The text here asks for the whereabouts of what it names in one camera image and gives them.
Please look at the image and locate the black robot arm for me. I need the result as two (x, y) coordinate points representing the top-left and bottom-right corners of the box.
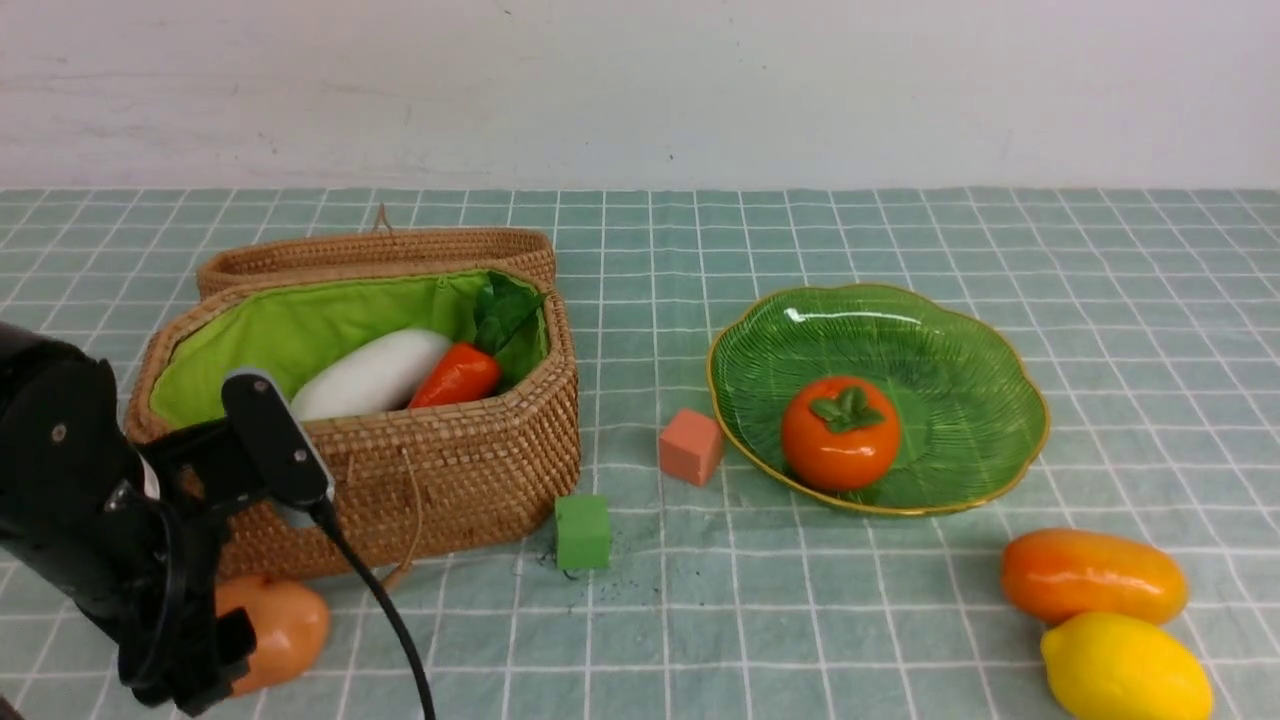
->
(1, 323), (256, 717)

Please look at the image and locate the green glass leaf plate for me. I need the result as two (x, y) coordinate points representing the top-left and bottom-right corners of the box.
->
(707, 283), (1051, 518)

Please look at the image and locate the orange toy carrot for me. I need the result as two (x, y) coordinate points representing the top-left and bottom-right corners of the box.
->
(408, 272), (547, 409)

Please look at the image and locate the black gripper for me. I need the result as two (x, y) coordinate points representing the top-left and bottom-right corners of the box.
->
(60, 415), (261, 716)

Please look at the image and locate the white toy radish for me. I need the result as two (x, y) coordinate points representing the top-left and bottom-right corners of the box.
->
(291, 328), (454, 421)

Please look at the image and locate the orange toy mango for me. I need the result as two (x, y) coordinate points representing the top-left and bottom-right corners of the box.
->
(1000, 527), (1190, 626)

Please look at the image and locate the woven wicker basket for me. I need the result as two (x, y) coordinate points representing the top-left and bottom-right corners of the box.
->
(124, 227), (581, 571)

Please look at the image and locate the yellow toy lemon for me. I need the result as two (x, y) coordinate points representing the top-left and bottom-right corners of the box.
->
(1039, 612), (1213, 719)

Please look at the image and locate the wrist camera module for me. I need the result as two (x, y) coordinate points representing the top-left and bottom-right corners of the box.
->
(221, 366), (335, 527)

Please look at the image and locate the red foam cube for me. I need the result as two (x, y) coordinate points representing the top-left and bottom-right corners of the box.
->
(658, 407), (724, 487)

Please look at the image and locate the green checkered tablecloth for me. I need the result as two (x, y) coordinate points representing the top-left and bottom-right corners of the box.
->
(1, 187), (1279, 719)

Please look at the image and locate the orange toy persimmon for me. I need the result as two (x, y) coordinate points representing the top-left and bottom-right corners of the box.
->
(780, 375), (902, 495)

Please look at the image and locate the green foam cube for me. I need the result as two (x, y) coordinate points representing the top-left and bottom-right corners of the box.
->
(554, 495), (612, 571)

